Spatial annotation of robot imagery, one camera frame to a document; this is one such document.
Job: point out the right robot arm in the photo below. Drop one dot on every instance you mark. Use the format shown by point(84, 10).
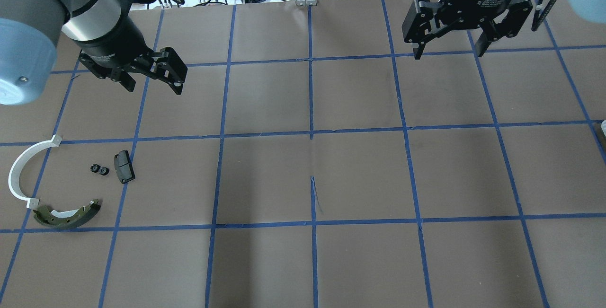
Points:
point(590, 10)

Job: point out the olive brake shoe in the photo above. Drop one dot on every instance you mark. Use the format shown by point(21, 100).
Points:
point(64, 220)

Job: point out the black bearing gear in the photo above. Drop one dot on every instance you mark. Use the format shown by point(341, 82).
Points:
point(95, 168)
point(104, 171)

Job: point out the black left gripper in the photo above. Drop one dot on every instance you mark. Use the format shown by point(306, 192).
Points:
point(115, 39)

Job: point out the grey brake pad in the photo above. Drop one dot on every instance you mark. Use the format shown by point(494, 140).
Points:
point(123, 167)

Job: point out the white curved plastic bracket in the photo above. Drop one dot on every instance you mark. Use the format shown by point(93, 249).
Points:
point(14, 178)

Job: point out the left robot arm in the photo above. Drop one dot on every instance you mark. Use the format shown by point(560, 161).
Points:
point(30, 30)

